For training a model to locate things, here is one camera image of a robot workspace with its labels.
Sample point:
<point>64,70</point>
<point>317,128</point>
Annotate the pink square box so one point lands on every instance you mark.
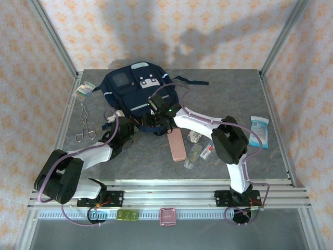
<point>168,216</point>

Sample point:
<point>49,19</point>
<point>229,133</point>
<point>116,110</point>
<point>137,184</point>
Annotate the metal tongs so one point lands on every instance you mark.
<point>84,124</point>

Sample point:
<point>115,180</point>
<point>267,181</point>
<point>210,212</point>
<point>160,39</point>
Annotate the right aluminium frame post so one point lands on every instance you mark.
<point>283,39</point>

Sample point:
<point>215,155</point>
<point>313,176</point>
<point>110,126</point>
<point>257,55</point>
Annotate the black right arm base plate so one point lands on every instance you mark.
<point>221,198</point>

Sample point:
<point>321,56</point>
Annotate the aluminium side rail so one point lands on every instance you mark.
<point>279,135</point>
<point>65,125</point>

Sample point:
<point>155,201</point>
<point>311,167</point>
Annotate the right aluminium side rail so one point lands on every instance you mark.
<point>279,135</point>

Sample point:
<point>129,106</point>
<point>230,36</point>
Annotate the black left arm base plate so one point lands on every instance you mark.
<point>117,195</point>

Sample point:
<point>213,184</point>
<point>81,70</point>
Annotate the pink pencil case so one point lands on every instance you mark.
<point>177,145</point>

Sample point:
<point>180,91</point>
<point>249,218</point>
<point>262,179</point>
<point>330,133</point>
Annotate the clear case with green contents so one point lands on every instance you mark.
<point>193,156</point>

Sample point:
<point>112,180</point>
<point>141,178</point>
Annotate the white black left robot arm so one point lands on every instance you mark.
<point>93,156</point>

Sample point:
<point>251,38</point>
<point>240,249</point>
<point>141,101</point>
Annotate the aluminium frame post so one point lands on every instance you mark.
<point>283,39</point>
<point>52,39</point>

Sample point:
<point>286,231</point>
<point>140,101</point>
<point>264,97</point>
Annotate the clear packet with green print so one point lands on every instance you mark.
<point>83,89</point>

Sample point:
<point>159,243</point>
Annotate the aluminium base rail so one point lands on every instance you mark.
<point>169,195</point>

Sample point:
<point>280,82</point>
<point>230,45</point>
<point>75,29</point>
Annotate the light blue wet wipes pack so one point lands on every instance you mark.
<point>258,131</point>

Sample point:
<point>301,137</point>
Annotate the navy blue backpack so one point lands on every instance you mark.
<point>135,88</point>

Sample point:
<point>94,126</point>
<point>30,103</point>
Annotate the green square tag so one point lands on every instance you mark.
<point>134,215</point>
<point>120,215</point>
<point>127,215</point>

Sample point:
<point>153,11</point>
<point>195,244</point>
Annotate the white roll with black print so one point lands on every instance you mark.
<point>193,136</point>

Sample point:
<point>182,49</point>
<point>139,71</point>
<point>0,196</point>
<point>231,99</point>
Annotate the left aluminium frame post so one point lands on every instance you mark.
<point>52,39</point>

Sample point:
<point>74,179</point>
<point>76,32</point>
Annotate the left aluminium side rail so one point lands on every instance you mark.
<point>65,125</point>

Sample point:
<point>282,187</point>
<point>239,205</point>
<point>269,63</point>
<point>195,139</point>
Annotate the clear case with red label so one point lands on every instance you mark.
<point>206,151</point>

